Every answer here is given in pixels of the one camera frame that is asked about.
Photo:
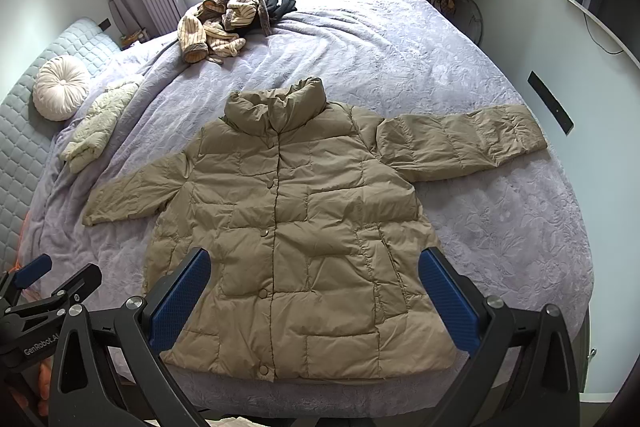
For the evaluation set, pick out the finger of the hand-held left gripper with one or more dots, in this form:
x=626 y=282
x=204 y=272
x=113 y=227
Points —
x=32 y=269
x=75 y=284

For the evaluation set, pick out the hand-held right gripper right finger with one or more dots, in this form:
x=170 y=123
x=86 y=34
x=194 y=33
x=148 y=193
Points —
x=447 y=302

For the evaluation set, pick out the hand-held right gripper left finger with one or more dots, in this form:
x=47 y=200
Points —
x=182 y=302

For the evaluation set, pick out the khaki puffer jacket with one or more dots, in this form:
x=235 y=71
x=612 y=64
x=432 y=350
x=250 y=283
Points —
x=300 y=217

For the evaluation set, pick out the light blue quilted headboard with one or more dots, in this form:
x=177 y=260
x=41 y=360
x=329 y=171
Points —
x=20 y=157

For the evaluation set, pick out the cream fleece garment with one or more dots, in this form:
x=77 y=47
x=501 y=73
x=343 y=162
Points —
x=100 y=127

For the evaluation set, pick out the round white pillow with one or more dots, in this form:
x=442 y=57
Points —
x=60 y=88

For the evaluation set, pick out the black flat bar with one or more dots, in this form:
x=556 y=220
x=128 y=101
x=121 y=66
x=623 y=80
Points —
x=550 y=102

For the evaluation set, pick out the beige striped garment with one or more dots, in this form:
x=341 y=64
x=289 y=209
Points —
x=210 y=32

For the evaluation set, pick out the dark garment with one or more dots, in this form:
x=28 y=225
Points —
x=281 y=7

